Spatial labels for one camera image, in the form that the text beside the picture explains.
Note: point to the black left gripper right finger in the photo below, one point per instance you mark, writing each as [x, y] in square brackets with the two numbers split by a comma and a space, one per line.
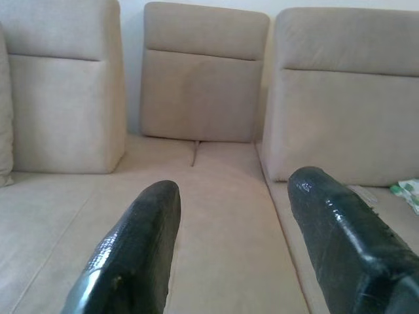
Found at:
[347, 242]

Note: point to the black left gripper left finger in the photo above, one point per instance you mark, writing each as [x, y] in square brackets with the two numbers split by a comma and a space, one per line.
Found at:
[131, 255]

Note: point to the beige fabric sofa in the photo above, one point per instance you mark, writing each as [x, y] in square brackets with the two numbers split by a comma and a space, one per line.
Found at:
[229, 229]

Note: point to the beige sofa back cushion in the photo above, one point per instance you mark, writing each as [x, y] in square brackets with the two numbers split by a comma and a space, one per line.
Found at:
[203, 75]
[343, 98]
[65, 91]

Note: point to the green and white packet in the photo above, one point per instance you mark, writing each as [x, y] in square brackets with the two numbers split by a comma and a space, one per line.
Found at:
[407, 191]

